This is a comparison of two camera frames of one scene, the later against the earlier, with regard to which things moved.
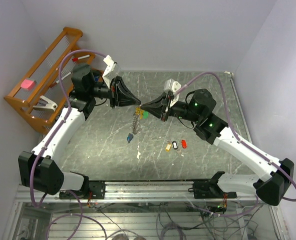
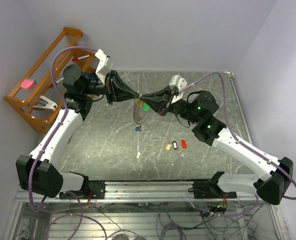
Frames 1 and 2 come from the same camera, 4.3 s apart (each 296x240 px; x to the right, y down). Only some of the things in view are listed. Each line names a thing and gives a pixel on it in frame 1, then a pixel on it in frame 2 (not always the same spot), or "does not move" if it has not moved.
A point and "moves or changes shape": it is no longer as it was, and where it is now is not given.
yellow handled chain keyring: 135,120 moves or changes shape
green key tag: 145,114 moves or changes shape
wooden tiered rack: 39,95 does not move
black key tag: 175,145 does not move
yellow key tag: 168,146 does not move
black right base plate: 209,189 does not move
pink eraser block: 29,84 does not move
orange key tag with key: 137,110 moves or changes shape
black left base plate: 97,189 does not move
